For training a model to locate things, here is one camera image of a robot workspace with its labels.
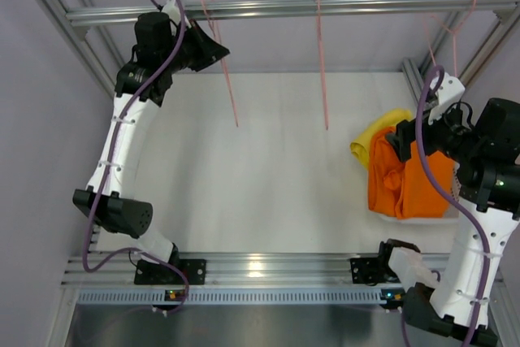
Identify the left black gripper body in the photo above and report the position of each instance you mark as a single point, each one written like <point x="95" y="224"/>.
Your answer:
<point x="195" y="49"/>

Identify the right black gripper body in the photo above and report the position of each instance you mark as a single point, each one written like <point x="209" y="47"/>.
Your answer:
<point x="409" y="141"/>

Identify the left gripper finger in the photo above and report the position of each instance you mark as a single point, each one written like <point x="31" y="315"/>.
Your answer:
<point x="214" y="55"/>
<point x="209" y="46"/>

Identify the pink hanger with orange trousers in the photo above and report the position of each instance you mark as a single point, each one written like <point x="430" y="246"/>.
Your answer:
<point x="214" y="27"/>

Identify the orange trousers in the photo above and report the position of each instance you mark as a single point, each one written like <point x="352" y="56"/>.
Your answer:
<point x="382" y="159"/>

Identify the pink hanger of yellow trousers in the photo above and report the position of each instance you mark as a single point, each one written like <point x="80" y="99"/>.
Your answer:
<point x="452" y="32"/>

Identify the pink hanger of green trousers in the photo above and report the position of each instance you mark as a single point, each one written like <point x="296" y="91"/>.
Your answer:
<point x="321" y="64"/>

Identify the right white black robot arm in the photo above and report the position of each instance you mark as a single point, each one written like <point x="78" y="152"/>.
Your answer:
<point x="456" y="304"/>

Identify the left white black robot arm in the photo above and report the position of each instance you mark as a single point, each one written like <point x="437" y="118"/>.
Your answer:
<point x="166" y="43"/>

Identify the white plastic basket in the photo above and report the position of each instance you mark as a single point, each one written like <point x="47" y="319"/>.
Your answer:
<point x="426" y="219"/>

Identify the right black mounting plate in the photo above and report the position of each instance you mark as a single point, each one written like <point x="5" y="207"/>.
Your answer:
<point x="371" y="271"/>

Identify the black mounting plate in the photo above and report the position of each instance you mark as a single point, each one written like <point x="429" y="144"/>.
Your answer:
<point x="371" y="271"/>
<point x="150" y="273"/>

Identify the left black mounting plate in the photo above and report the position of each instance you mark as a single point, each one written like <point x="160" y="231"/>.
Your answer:
<point x="150" y="273"/>

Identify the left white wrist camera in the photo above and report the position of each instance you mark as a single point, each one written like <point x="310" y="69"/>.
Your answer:
<point x="171" y="8"/>

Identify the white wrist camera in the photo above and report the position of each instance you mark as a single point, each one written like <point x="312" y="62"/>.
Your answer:
<point x="439" y="100"/>
<point x="171" y="8"/>

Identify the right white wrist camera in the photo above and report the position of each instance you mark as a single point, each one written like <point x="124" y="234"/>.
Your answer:
<point x="439" y="100"/>

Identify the right aluminium frame struts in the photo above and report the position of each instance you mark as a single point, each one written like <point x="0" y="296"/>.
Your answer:
<point x="488" y="51"/>

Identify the aluminium frame struts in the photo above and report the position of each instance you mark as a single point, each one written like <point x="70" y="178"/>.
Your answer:
<point x="488" y="51"/>
<point x="76" y="39"/>

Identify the aluminium hanging rail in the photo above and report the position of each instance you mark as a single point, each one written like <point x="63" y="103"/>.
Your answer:
<point x="240" y="10"/>

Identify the left aluminium frame struts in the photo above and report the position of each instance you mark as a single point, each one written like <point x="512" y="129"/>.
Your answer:
<point x="76" y="39"/>

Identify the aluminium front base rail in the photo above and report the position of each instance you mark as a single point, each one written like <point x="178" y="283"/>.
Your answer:
<point x="230" y="270"/>

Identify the grey slotted cable duct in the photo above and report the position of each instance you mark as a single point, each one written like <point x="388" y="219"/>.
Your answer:
<point x="234" y="296"/>

